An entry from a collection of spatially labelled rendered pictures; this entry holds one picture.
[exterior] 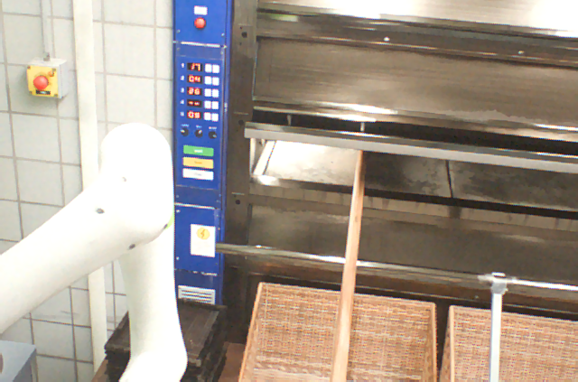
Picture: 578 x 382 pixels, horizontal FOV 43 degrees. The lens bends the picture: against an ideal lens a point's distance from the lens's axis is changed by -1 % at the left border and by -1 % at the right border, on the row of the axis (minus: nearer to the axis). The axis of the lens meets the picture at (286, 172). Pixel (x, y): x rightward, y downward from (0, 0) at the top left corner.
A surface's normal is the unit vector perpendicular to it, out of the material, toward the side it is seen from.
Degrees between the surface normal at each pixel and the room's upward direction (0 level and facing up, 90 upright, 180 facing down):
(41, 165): 90
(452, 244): 70
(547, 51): 90
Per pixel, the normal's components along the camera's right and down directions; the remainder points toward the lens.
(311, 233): -0.11, 0.07
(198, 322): 0.06, -0.91
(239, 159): -0.14, 0.40
